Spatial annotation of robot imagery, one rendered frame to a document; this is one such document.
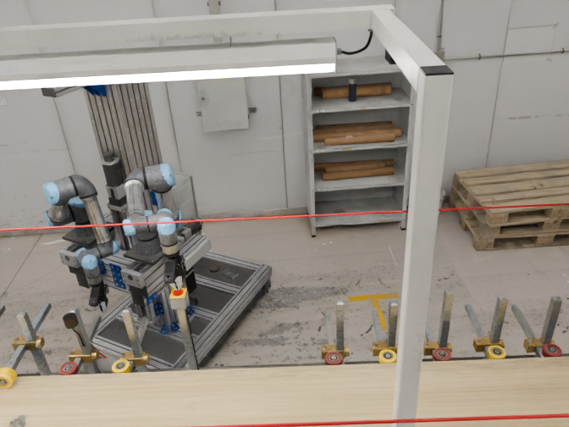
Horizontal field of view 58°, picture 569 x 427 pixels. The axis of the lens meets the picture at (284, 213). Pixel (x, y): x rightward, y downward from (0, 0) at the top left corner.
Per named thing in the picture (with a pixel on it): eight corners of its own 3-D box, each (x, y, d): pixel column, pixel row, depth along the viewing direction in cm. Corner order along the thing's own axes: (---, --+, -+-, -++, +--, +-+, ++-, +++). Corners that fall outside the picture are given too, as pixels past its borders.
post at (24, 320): (47, 380, 270) (19, 310, 246) (54, 380, 270) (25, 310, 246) (45, 386, 267) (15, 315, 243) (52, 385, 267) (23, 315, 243)
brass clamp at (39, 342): (19, 342, 258) (16, 335, 256) (46, 341, 258) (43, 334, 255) (13, 352, 253) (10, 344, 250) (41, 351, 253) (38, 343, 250)
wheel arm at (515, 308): (510, 310, 280) (511, 304, 278) (516, 310, 280) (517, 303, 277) (544, 372, 242) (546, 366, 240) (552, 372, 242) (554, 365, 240)
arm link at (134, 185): (118, 166, 260) (121, 223, 222) (141, 163, 262) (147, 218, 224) (124, 185, 267) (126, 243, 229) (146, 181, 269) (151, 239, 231)
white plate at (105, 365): (78, 373, 268) (73, 358, 263) (128, 370, 268) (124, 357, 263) (77, 374, 268) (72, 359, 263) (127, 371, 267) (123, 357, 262)
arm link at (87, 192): (88, 169, 285) (116, 250, 298) (68, 174, 279) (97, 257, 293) (93, 169, 275) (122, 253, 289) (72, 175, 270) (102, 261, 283)
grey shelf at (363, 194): (306, 213, 531) (301, 61, 453) (394, 207, 533) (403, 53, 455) (312, 237, 493) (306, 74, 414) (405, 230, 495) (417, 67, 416)
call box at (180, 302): (174, 301, 245) (172, 288, 241) (189, 300, 245) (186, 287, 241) (172, 311, 239) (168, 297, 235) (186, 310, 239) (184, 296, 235)
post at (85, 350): (95, 378, 269) (70, 307, 245) (102, 378, 269) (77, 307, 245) (92, 383, 266) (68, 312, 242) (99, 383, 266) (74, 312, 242)
